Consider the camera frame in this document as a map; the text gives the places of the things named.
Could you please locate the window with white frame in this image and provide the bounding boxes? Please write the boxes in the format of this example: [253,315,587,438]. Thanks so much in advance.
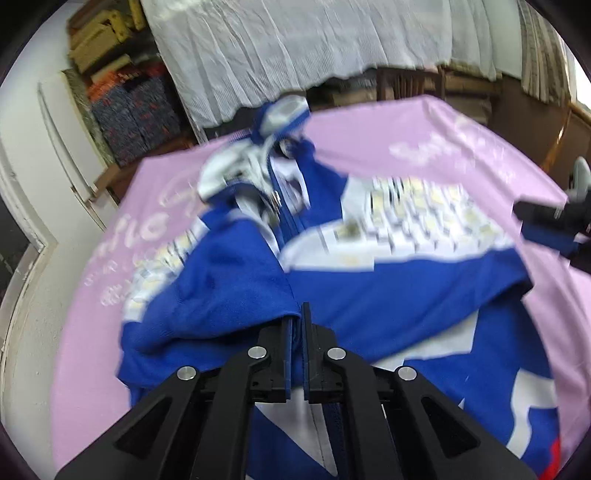
[0,134,62,370]

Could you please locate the wooden table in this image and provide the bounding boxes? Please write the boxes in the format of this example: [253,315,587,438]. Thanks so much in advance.
[489,75,591,188]

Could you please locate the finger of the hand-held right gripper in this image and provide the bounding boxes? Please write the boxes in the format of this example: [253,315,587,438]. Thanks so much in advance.
[512,199,570,232]

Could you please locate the white flat panel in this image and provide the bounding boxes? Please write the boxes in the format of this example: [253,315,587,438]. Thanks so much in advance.
[38,73,106,205]

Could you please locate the white lace cloth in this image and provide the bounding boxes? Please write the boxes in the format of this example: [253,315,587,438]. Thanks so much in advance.
[139,0,525,133]

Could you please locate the striped curtain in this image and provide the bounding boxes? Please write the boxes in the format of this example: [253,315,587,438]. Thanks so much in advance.
[518,0,579,106]

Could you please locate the blue and white jacket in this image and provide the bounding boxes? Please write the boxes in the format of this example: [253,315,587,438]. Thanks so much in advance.
[115,95,579,480]

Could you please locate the pink printed blanket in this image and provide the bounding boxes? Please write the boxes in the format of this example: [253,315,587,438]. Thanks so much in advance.
[50,95,591,472]

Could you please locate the stack of cardboard boxes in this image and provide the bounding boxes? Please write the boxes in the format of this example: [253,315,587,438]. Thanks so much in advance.
[66,0,149,75]

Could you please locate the wooden chair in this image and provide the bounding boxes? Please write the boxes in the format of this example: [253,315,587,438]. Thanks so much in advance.
[375,66,502,126]

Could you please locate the wooden cabinet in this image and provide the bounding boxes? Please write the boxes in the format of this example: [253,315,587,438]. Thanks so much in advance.
[96,133,197,206]

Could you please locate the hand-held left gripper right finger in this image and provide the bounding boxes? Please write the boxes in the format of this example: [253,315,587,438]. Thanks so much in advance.
[301,302,539,480]

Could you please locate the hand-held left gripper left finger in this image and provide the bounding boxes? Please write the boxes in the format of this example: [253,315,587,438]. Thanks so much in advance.
[54,315,297,480]

